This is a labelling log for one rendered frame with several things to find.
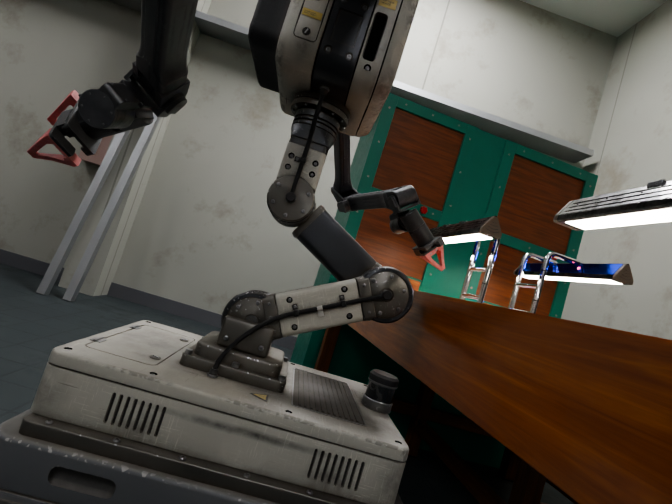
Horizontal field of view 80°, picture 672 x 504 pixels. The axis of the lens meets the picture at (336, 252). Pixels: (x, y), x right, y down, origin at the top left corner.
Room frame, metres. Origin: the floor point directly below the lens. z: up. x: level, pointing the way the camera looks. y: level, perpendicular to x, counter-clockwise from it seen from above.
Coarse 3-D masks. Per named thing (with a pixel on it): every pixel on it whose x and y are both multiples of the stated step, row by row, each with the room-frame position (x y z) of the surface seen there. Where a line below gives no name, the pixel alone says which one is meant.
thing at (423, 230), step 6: (420, 228) 1.16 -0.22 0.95; (426, 228) 1.17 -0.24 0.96; (414, 234) 1.18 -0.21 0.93; (420, 234) 1.17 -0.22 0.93; (426, 234) 1.17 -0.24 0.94; (414, 240) 1.19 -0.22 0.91; (420, 240) 1.17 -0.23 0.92; (426, 240) 1.17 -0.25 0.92; (432, 240) 1.17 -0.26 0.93; (438, 240) 1.15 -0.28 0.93; (420, 246) 1.18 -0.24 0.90; (426, 246) 1.15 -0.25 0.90
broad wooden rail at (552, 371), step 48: (384, 336) 1.14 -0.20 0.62; (432, 336) 0.85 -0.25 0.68; (480, 336) 0.67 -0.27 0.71; (528, 336) 0.56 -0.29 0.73; (576, 336) 0.48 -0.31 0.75; (624, 336) 0.42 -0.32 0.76; (432, 384) 0.79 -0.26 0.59; (480, 384) 0.64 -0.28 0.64; (528, 384) 0.54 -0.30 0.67; (576, 384) 0.46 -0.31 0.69; (624, 384) 0.40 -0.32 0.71; (528, 432) 0.51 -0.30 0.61; (576, 432) 0.45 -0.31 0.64; (624, 432) 0.39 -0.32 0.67; (576, 480) 0.43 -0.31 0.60; (624, 480) 0.38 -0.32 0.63
